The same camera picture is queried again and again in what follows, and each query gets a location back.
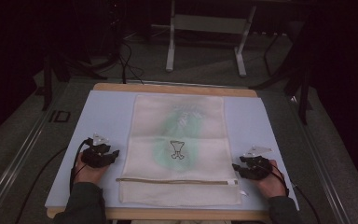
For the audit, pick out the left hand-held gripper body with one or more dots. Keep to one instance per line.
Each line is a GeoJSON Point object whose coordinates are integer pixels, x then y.
{"type": "Point", "coordinates": [95, 157]}

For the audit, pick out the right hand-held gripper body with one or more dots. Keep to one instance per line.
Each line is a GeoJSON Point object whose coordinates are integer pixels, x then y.
{"type": "Point", "coordinates": [256, 165]}

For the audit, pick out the person's left hand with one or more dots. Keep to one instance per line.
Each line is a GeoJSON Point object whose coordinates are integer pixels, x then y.
{"type": "Point", "coordinates": [88, 174]}

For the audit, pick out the person's right hand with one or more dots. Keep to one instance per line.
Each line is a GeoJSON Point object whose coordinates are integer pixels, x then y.
{"type": "Point", "coordinates": [272, 185]}

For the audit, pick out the light blue mat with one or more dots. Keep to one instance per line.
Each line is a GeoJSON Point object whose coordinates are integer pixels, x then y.
{"type": "Point", "coordinates": [108, 115]}

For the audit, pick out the green garment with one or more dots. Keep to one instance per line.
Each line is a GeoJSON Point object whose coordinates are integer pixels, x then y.
{"type": "Point", "coordinates": [180, 137]}

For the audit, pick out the white mesh laundry bag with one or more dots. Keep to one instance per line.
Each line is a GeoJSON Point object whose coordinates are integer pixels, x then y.
{"type": "Point", "coordinates": [180, 124]}

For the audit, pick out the black metal stand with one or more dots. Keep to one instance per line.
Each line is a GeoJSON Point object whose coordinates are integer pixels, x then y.
{"type": "Point", "coordinates": [303, 84]}
{"type": "Point", "coordinates": [48, 77]}

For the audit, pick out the white metal stand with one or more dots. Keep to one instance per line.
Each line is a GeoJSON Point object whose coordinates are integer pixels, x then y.
{"type": "Point", "coordinates": [209, 24]}

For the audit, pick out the black rectangular floor frame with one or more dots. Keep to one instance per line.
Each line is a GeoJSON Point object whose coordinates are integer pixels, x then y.
{"type": "Point", "coordinates": [59, 116]}

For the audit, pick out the metal floor rail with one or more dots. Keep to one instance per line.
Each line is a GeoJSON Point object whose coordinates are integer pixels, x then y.
{"type": "Point", "coordinates": [15, 165]}
{"type": "Point", "coordinates": [320, 161]}

